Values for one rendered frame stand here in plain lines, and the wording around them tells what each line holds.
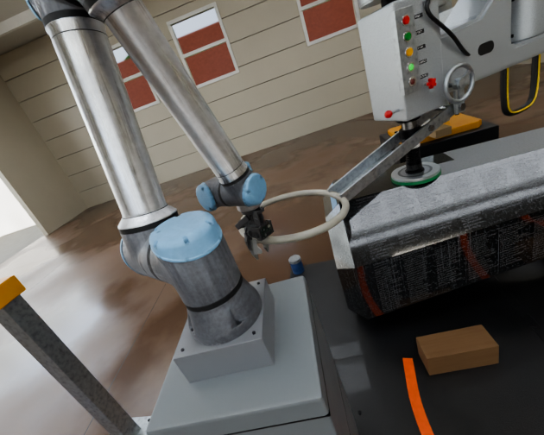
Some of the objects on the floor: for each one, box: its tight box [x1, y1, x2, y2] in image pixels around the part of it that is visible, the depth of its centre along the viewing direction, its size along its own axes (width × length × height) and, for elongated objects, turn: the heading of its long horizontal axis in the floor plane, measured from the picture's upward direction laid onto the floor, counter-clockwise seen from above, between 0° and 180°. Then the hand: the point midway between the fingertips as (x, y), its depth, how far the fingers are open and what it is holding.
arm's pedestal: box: [146, 276, 362, 435], centre depth 94 cm, size 50×50×85 cm
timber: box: [416, 325, 499, 375], centre depth 132 cm, size 30×12×12 cm, turn 122°
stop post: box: [0, 275, 151, 435], centre depth 133 cm, size 20×20×109 cm
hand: (260, 252), depth 113 cm, fingers closed on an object, 5 cm apart
